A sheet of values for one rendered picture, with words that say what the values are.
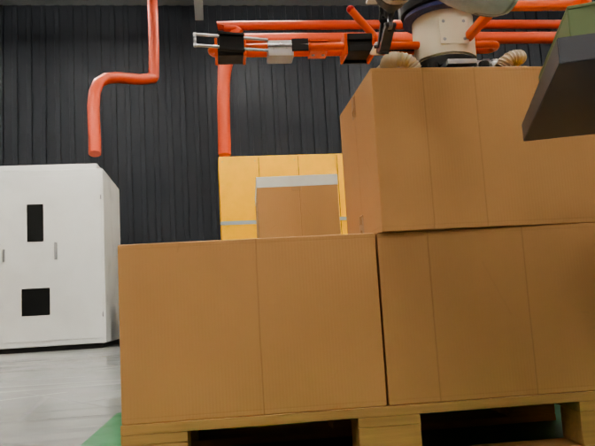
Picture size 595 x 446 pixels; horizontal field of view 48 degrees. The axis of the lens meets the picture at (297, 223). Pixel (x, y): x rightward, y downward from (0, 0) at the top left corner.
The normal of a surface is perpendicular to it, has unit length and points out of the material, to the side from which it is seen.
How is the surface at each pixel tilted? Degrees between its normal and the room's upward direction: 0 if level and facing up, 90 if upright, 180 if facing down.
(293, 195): 90
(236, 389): 90
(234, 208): 90
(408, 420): 90
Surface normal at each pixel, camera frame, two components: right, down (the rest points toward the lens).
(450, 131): 0.12, -0.13
